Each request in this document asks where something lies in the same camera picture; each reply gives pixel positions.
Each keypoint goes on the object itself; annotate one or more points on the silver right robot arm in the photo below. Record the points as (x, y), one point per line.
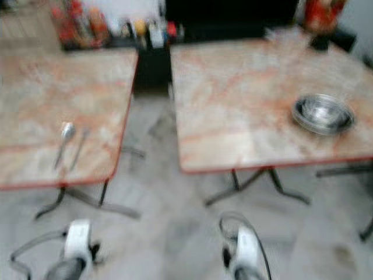
(247, 274)

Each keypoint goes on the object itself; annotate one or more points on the steel fork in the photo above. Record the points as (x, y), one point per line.
(79, 149)

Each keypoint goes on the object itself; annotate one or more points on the steel spoon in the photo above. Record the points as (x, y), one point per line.
(67, 132)

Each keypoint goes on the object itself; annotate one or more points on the marble top folding table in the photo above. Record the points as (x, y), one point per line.
(58, 96)
(239, 96)

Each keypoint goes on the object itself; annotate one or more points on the white blue box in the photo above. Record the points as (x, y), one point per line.
(156, 34)

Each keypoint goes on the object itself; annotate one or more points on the yellow doll figure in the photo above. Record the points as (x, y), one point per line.
(139, 27)

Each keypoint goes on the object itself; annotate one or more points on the printed paper sheet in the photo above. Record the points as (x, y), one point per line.
(282, 35)

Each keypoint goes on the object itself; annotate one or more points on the small red item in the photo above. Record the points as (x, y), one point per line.
(171, 29)

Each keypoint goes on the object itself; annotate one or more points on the small black object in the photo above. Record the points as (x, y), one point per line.
(322, 41)

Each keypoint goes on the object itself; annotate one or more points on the light wooden cabinet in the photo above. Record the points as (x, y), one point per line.
(29, 23)

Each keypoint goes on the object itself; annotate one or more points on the black television screen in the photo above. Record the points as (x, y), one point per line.
(230, 10)

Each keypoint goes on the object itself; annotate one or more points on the red figurine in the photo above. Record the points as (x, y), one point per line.
(323, 13)

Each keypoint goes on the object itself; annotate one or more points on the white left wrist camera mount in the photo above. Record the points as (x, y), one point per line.
(78, 238)

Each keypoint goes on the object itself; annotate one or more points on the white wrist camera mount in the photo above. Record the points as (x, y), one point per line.
(249, 247)
(78, 238)

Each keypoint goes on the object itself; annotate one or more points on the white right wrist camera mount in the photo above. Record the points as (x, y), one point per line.
(249, 247)

